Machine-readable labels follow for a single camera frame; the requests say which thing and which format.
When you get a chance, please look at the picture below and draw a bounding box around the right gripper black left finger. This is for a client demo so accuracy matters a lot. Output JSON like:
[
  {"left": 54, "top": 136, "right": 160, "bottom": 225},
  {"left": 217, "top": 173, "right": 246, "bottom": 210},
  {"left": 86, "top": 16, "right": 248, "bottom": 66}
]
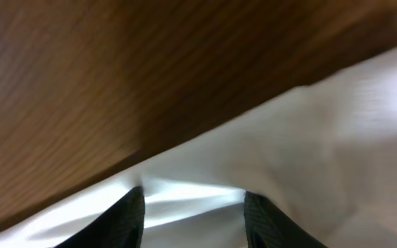
[{"left": 56, "top": 186, "right": 145, "bottom": 248}]

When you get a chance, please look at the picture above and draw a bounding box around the white t-shirt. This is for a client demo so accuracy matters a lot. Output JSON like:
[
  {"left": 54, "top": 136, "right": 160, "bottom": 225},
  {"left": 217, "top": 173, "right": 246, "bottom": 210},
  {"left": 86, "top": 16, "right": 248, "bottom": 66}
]
[{"left": 0, "top": 48, "right": 397, "bottom": 247}]

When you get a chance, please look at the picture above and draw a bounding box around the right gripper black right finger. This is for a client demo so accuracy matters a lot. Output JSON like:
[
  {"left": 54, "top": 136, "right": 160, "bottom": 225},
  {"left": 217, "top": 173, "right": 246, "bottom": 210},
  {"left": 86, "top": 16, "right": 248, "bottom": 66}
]
[{"left": 243, "top": 192, "right": 327, "bottom": 248}]

